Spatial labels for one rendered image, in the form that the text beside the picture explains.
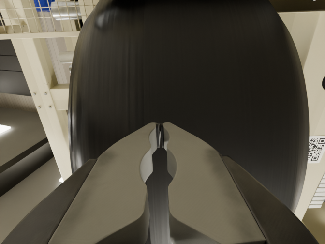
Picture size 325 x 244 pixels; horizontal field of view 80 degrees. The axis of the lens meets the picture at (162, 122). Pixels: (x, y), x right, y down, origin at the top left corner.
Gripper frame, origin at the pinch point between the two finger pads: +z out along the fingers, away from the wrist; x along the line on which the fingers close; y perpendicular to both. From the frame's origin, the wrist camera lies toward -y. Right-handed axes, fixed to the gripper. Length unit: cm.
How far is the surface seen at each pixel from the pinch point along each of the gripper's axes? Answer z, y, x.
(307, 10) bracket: 24.3, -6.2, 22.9
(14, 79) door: 591, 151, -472
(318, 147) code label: 24.6, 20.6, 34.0
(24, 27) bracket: 79, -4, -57
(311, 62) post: 24.7, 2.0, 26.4
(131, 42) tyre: 12.6, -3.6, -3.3
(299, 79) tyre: 11.9, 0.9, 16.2
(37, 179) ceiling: 269, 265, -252
